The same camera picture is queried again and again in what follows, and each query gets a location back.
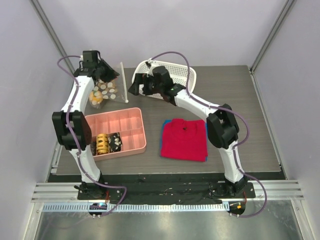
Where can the yellow fake fruit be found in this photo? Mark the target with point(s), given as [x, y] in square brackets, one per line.
[95, 98]

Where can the brown patterned rolled sock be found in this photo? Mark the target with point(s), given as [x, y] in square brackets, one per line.
[93, 148]

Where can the yellow patterned rolled sock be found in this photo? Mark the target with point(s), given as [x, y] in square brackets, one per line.
[102, 144]

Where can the clear polka dot zip bag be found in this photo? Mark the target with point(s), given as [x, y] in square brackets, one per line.
[115, 90]

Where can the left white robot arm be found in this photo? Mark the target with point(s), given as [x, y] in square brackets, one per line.
[71, 127]

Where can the pink divided organizer tray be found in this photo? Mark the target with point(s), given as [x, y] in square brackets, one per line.
[128, 123]

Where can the left aluminium frame post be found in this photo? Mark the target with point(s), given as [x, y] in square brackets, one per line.
[48, 27]

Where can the white perforated plastic basket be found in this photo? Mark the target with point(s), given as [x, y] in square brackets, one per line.
[177, 72]

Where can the right aluminium frame post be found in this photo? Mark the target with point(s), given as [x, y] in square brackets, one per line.
[283, 14]

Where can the slotted white cable duct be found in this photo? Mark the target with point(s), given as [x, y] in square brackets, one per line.
[95, 207]

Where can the aluminium frame post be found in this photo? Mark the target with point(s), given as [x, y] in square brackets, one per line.
[283, 14]
[48, 27]

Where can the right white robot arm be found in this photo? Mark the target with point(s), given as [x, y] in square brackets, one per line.
[221, 124]

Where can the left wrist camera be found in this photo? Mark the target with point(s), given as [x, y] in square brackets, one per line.
[90, 58]

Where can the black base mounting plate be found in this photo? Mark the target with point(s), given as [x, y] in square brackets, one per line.
[154, 199]

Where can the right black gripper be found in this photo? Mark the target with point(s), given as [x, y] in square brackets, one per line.
[144, 85]

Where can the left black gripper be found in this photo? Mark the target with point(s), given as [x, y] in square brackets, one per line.
[112, 73]

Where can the red folded shirt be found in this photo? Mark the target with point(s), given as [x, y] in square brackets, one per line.
[185, 140]

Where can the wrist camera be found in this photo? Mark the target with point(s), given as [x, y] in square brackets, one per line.
[150, 64]
[90, 58]

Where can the black white patterned sock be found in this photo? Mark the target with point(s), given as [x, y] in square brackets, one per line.
[114, 142]

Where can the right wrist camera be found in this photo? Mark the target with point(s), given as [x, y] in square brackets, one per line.
[150, 64]

